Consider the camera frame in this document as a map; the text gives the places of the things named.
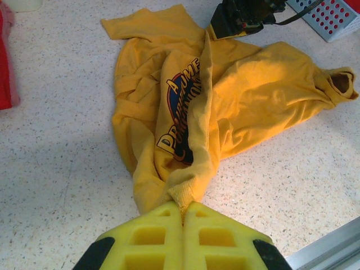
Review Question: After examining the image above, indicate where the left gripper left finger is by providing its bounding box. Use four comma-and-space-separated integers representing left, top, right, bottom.
73, 201, 185, 270

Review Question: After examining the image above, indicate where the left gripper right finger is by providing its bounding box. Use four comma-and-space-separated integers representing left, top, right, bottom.
182, 201, 293, 270

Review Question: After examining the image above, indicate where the yellow printed t-shirt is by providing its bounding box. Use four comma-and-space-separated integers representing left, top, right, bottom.
100, 4, 360, 217

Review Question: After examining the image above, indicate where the white perforated plastic basket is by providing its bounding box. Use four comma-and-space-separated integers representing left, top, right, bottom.
286, 0, 360, 43

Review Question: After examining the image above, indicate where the red folded t-shirt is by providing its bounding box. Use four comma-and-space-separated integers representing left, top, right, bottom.
0, 0, 21, 111

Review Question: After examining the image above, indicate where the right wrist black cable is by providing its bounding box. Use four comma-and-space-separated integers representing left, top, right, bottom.
273, 0, 325, 26

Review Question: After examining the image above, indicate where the aluminium frame rail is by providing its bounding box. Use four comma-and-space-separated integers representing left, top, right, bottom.
284, 215, 360, 270

